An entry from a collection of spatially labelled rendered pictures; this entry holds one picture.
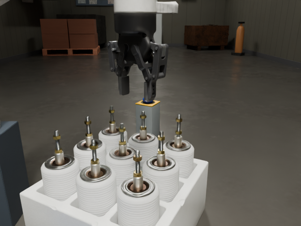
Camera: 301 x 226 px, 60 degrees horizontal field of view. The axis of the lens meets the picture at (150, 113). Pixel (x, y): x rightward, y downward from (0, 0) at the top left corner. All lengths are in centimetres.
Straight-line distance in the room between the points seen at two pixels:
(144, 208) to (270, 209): 55
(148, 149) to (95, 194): 24
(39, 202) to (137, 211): 27
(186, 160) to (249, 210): 33
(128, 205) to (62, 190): 21
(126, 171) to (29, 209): 26
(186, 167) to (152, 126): 26
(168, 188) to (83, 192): 20
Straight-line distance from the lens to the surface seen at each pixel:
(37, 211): 76
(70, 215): 67
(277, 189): 114
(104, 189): 63
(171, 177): 67
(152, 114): 95
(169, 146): 77
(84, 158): 78
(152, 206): 59
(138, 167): 57
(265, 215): 99
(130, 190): 59
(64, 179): 70
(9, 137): 89
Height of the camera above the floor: 59
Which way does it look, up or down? 19 degrees down
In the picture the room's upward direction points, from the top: straight up
